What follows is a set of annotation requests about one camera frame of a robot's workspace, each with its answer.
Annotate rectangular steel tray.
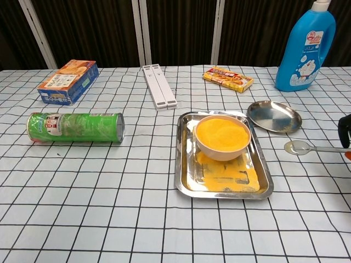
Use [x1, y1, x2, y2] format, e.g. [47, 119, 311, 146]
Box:
[174, 111, 275, 200]

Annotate orange blue biscuit box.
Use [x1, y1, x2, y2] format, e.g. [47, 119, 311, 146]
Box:
[37, 60, 100, 106]

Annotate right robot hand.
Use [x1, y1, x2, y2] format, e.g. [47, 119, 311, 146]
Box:
[337, 113, 351, 162]

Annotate orange bowl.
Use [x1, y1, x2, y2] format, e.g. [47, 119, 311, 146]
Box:
[195, 115, 252, 162]

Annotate dark folding partition screen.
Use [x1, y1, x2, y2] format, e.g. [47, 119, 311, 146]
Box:
[0, 0, 351, 71]

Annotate yellow curry box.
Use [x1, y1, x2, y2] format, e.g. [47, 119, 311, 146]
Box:
[202, 66, 254, 94]

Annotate blue detergent bottle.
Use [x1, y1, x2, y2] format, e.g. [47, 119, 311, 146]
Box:
[275, 0, 337, 93]

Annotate clear plastic spoon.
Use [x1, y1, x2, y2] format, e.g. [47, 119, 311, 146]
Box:
[284, 140, 348, 156]

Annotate white flat bar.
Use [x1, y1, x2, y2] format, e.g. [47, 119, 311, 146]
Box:
[142, 64, 178, 110]

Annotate green chips can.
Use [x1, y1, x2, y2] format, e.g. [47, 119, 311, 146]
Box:
[26, 112, 126, 144]

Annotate round steel plate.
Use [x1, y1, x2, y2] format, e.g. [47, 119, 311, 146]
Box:
[246, 100, 303, 134]

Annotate checkered tablecloth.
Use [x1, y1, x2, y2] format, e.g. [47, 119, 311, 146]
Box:
[0, 65, 351, 263]

